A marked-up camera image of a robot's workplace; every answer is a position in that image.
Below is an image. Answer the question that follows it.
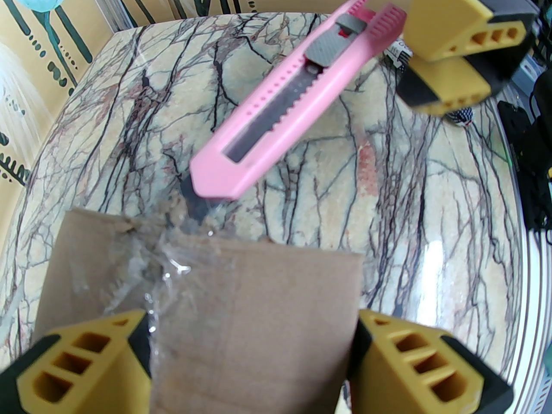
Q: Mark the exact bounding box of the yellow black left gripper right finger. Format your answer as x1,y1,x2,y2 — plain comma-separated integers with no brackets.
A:
353,309,514,414

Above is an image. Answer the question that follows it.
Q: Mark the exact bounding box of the aluminium front rail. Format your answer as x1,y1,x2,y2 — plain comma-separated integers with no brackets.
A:
496,115,552,414

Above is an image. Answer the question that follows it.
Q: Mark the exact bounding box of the pink utility knife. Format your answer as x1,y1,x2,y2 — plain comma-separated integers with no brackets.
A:
179,0,408,224

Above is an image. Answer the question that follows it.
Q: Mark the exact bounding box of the taped brown cardboard box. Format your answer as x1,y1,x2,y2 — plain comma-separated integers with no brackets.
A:
34,207,365,414

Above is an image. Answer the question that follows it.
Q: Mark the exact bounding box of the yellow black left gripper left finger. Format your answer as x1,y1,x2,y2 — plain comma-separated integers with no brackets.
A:
0,310,152,414

